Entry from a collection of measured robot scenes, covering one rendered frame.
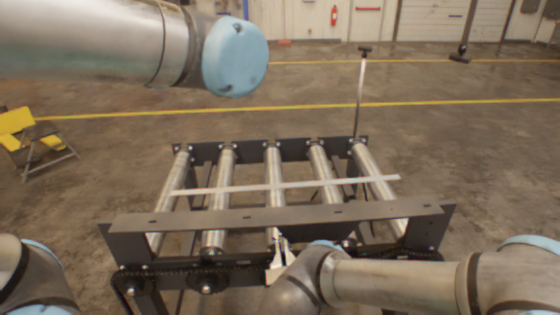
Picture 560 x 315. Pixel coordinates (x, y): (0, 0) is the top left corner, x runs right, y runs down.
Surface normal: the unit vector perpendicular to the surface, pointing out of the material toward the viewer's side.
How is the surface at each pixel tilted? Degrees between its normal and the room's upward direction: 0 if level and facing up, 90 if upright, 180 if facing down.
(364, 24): 90
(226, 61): 90
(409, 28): 90
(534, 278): 30
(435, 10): 90
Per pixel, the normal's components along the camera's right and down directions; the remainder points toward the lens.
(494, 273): -0.63, -0.73
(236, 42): 0.75, 0.32
